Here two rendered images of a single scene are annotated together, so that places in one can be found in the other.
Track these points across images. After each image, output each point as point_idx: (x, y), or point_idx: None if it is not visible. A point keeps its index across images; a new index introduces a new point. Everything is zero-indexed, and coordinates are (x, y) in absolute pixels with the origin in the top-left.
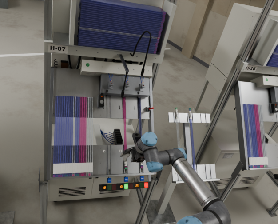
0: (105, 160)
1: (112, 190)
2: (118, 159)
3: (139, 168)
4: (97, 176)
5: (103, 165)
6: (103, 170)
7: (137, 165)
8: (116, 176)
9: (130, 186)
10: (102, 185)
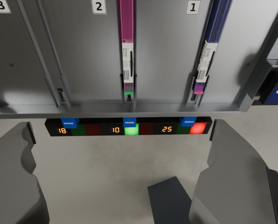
0: (26, 53)
1: (89, 135)
2: (94, 53)
3: (186, 89)
4: (11, 116)
5: (29, 73)
6: (38, 93)
7: (184, 77)
8: (89, 117)
9: (146, 131)
10: (53, 126)
